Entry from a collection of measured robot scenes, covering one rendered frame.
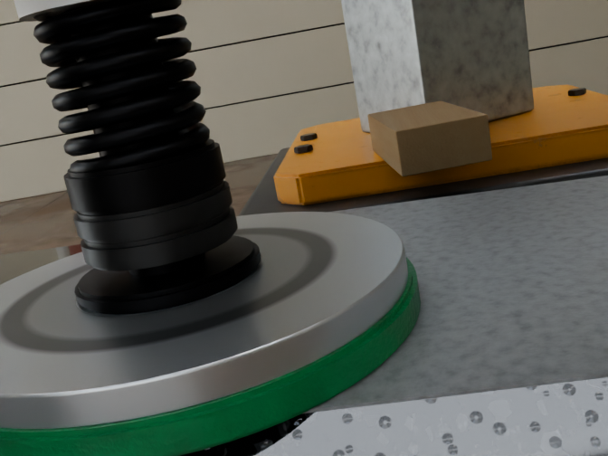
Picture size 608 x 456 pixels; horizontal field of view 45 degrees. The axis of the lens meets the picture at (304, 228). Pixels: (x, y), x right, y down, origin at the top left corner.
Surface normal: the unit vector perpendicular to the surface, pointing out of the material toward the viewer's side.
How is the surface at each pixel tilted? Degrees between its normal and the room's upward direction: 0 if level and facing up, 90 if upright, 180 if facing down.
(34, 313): 0
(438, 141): 90
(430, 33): 90
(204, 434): 90
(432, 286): 0
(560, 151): 90
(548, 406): 45
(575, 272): 0
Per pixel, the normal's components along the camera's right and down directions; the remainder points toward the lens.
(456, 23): 0.43, 0.15
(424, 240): -0.18, -0.95
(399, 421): -0.18, -0.49
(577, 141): -0.07, 0.26
